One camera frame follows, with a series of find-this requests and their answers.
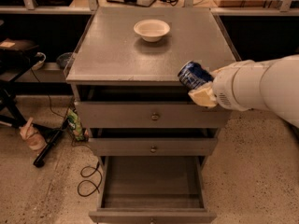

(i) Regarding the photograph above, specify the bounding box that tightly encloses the dark bowl on shelf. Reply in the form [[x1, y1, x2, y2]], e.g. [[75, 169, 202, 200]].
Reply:
[[56, 52, 74, 69]]

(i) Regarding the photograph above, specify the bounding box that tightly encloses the grey middle drawer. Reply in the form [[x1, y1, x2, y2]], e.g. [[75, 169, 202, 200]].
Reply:
[[89, 128, 218, 157]]

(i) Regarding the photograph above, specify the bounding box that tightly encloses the white paper bowl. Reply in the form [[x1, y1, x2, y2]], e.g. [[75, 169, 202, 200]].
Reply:
[[134, 20, 170, 42]]

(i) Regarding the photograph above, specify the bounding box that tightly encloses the white bowl on stool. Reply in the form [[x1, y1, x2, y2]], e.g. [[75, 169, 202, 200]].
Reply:
[[32, 52, 46, 70]]

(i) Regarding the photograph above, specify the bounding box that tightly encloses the grey open bottom drawer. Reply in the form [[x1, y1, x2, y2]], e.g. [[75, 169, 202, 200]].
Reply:
[[89, 156, 216, 224]]

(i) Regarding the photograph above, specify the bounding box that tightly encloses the blue pepsi can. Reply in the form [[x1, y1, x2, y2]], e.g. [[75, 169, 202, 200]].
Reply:
[[178, 61, 214, 90]]

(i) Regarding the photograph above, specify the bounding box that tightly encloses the pink spray bottle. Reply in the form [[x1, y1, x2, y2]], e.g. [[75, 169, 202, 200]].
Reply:
[[20, 118, 46, 153]]

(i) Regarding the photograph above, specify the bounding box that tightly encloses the black floor cable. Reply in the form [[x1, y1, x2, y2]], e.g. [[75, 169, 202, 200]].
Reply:
[[77, 161, 104, 198]]

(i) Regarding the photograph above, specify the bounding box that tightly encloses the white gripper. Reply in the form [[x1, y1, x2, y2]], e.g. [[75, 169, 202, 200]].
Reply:
[[188, 60, 251, 111]]

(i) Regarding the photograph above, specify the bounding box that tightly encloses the grey top drawer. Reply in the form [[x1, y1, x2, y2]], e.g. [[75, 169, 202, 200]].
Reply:
[[75, 86, 231, 128]]

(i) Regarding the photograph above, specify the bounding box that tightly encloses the black stand leg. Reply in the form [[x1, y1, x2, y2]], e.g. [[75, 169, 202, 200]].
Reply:
[[33, 119, 68, 168]]

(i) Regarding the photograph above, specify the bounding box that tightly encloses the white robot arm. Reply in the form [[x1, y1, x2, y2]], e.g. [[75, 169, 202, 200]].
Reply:
[[189, 55, 299, 127]]

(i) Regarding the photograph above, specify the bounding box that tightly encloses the black box on stool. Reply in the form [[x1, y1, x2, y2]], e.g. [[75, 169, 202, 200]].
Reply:
[[0, 38, 39, 67]]

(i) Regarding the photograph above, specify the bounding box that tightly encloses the grey drawer cabinet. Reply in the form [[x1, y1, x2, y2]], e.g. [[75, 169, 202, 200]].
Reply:
[[64, 6, 242, 224]]

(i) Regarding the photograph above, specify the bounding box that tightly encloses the green chip bag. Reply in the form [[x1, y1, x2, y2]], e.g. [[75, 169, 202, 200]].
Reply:
[[67, 109, 86, 141]]

